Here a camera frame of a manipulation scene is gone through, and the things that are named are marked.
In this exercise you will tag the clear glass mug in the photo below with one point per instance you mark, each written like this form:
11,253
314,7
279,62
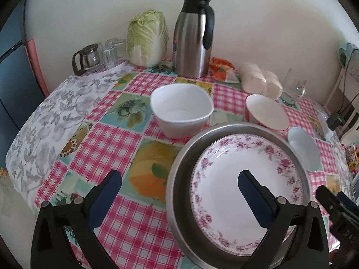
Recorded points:
294,84

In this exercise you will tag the blue chair with pink edge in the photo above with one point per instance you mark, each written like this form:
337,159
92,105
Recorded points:
14,70

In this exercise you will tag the white power strip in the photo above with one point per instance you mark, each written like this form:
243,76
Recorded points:
326,131

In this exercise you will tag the white shelf unit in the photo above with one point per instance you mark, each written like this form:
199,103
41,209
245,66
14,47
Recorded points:
339,89

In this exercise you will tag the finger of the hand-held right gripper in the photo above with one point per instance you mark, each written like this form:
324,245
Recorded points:
346,201
331,204

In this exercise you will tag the light blue bowl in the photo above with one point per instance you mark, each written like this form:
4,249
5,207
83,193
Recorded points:
305,148

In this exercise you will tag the round floral rim plate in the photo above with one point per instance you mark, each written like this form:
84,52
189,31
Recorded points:
221,187

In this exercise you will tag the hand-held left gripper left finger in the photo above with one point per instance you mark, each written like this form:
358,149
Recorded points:
104,199

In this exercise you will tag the small white bowl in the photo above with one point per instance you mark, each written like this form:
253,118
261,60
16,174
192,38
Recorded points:
179,109

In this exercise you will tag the stainless steel basin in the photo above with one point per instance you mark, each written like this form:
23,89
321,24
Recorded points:
181,176

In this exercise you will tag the orange snack packet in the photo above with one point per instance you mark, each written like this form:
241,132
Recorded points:
221,70

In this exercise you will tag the teal cloth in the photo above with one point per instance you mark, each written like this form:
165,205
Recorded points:
346,53

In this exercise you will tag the yellow snack pack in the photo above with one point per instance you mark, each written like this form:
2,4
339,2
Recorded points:
352,157

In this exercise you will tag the black charger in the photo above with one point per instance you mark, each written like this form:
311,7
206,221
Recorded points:
335,121

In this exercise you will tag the bag of white steamed buns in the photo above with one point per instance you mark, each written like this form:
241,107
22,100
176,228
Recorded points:
258,81

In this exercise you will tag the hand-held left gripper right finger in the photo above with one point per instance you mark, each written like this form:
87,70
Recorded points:
253,199

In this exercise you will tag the stainless steel thermos jug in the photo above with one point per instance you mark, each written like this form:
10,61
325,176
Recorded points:
190,42

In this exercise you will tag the napa cabbage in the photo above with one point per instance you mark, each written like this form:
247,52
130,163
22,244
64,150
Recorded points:
145,36

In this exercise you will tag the red-rimmed white bowl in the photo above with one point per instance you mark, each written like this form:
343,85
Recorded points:
269,112

